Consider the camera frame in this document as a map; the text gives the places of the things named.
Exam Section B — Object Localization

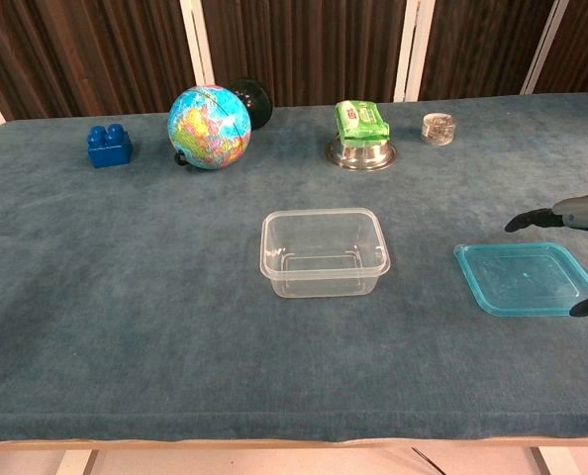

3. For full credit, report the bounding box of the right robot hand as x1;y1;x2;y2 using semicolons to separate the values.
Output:
504;192;588;319

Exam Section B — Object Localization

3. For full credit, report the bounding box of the teal plastic lid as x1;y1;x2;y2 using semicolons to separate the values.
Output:
452;241;588;319

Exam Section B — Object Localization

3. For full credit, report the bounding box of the clear plastic container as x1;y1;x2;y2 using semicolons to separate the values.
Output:
259;207;392;299

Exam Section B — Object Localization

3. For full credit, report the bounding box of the clear round box of clips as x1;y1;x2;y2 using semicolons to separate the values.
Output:
421;113;458;146

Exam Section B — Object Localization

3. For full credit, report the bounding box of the stainless steel bowl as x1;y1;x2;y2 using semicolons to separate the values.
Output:
326;138;401;172

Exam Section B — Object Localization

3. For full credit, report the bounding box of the green wet wipes pack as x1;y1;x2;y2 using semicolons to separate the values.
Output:
334;99;391;148

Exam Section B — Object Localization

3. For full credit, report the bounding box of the black globe stand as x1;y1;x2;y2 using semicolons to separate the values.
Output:
173;76;274;169

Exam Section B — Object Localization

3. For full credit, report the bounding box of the world globe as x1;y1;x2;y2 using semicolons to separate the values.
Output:
167;85;252;171

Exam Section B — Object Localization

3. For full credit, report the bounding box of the blue table cloth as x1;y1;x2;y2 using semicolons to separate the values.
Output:
0;91;588;444

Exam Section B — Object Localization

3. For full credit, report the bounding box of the blue toy building block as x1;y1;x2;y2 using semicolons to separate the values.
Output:
86;124;135;170

